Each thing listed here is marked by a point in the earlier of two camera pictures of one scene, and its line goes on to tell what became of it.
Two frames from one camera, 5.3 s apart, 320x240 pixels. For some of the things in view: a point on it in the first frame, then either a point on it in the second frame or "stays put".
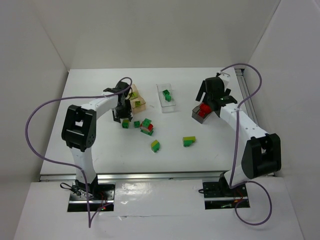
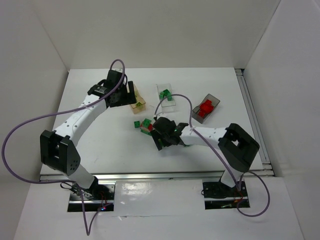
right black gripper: [207, 93] -> [157, 138]
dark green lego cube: [165, 92] stays put
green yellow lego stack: [125, 123] -> [161, 95]
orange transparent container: [137, 103] stays put
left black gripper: [122, 114] -> [130, 92]
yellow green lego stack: [155, 145] -> [160, 142]
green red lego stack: [146, 127] stays put
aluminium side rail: [245, 90] stays put
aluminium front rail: [135, 176] stays put
